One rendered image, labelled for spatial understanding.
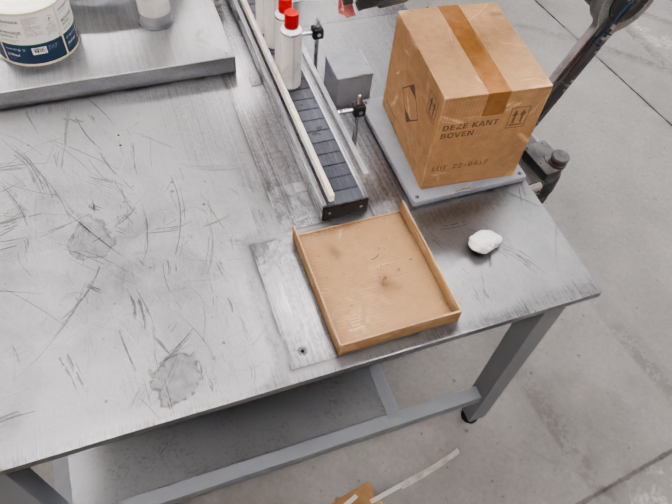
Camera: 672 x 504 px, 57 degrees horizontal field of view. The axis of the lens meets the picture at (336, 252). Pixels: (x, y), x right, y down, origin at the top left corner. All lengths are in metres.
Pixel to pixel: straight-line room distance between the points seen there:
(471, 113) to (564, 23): 2.51
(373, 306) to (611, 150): 2.02
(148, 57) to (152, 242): 0.56
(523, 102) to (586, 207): 1.47
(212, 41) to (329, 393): 1.03
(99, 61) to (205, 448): 1.05
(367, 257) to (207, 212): 0.37
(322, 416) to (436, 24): 1.08
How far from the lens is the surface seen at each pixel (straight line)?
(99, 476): 1.82
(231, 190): 1.44
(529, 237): 1.46
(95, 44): 1.80
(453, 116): 1.31
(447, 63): 1.35
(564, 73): 2.30
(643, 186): 3.01
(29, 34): 1.71
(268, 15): 1.68
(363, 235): 1.36
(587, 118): 3.21
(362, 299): 1.27
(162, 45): 1.76
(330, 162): 1.43
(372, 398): 1.84
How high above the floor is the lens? 1.91
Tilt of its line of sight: 54 degrees down
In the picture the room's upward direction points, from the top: 7 degrees clockwise
